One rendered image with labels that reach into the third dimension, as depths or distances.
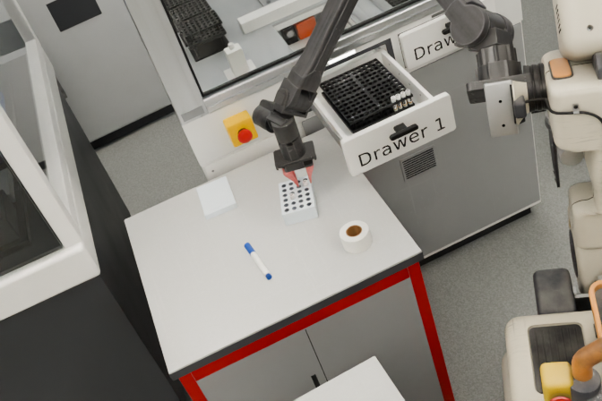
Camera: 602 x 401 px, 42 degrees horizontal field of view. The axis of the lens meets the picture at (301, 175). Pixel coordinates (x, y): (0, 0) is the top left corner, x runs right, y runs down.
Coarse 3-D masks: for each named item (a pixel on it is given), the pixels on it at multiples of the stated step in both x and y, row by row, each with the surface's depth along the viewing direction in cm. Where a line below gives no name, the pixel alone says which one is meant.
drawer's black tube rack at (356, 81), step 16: (368, 64) 215; (336, 80) 213; (352, 80) 212; (368, 80) 210; (384, 80) 207; (336, 96) 208; (352, 96) 206; (368, 96) 204; (384, 96) 202; (336, 112) 208; (352, 112) 200; (384, 112) 202; (352, 128) 200
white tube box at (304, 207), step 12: (300, 180) 202; (288, 192) 200; (300, 192) 198; (312, 192) 197; (288, 204) 196; (300, 204) 195; (312, 204) 194; (288, 216) 194; (300, 216) 195; (312, 216) 195
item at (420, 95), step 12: (360, 60) 219; (384, 60) 219; (336, 72) 218; (396, 72) 214; (408, 84) 208; (420, 96) 203; (432, 96) 197; (312, 108) 216; (324, 108) 206; (324, 120) 206; (336, 120) 211; (336, 132) 199; (348, 132) 205
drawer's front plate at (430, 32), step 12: (480, 0) 219; (492, 0) 219; (492, 12) 221; (432, 24) 217; (444, 24) 218; (408, 36) 216; (420, 36) 217; (432, 36) 219; (444, 36) 220; (408, 48) 218; (420, 48) 220; (432, 48) 221; (444, 48) 223; (408, 60) 220; (420, 60) 222
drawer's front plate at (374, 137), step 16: (448, 96) 191; (400, 112) 190; (416, 112) 190; (432, 112) 191; (448, 112) 193; (368, 128) 189; (384, 128) 189; (432, 128) 194; (448, 128) 196; (352, 144) 188; (368, 144) 190; (384, 144) 192; (400, 144) 194; (416, 144) 195; (352, 160) 191; (368, 160) 193; (384, 160) 195
